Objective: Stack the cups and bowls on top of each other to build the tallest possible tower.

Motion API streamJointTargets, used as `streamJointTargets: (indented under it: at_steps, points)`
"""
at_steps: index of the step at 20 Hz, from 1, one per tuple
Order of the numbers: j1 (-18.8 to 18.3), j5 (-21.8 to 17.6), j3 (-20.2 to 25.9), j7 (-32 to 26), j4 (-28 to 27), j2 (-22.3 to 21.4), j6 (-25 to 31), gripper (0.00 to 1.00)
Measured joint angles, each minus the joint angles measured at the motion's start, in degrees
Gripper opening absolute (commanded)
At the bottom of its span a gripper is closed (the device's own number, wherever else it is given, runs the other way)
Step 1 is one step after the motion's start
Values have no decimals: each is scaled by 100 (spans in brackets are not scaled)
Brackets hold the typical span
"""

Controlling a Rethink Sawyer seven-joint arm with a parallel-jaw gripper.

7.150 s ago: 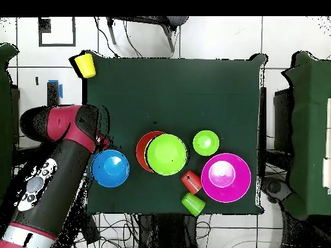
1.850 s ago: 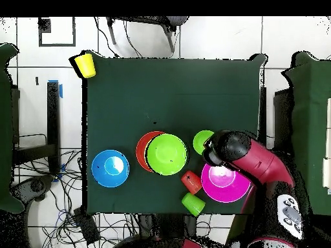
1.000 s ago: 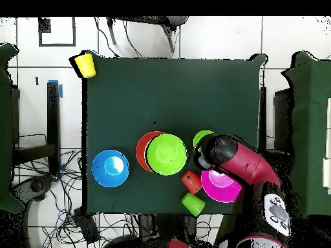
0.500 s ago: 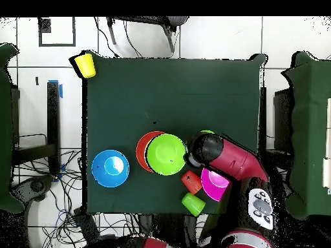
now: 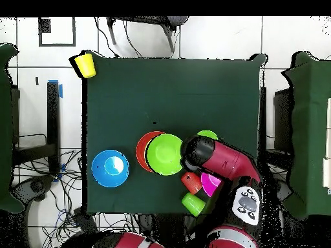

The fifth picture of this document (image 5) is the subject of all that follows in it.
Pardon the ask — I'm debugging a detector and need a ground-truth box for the orange cup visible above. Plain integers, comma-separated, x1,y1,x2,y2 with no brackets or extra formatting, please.
180,171,203,195

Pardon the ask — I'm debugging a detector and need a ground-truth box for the bundle of floor cables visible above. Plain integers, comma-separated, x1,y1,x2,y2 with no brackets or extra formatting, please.
12,148,140,248

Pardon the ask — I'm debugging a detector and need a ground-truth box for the large light blue bowl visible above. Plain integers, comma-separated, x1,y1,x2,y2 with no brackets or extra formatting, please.
91,149,131,188

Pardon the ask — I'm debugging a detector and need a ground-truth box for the orange bowl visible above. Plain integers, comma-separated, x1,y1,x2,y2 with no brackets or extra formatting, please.
135,130,166,173

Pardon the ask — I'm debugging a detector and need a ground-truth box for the small green bowl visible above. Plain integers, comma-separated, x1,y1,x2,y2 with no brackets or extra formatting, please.
195,129,219,141

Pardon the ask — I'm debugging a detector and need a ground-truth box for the black metal frame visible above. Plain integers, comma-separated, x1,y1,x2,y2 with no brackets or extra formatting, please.
11,81,61,174

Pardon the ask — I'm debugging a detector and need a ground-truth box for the large green bowl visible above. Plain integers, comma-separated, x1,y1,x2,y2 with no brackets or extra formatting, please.
146,133,185,176

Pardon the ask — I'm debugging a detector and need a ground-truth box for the black chair base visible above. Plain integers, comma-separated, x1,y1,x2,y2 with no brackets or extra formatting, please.
11,175,55,207

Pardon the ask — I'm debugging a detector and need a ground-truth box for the large pink bowl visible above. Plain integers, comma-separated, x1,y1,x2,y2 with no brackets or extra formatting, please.
200,171,223,198

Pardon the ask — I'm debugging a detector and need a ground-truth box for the dark green table cloth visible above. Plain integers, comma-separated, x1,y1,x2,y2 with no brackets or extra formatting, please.
81,50,267,215

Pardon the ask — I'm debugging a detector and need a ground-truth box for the black mesh chair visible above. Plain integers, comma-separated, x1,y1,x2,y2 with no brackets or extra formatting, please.
106,15,189,54

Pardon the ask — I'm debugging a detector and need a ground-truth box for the green cloth side table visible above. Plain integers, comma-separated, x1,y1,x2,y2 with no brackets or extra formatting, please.
0,43,25,214
281,50,331,220

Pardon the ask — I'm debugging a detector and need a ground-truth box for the yellow cup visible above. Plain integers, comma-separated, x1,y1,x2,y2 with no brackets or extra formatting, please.
74,53,97,79

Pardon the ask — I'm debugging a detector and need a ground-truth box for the black power strip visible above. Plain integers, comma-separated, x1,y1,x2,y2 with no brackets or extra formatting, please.
73,207,100,234

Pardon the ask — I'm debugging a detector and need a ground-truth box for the green cup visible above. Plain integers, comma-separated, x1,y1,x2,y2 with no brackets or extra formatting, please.
181,192,206,217

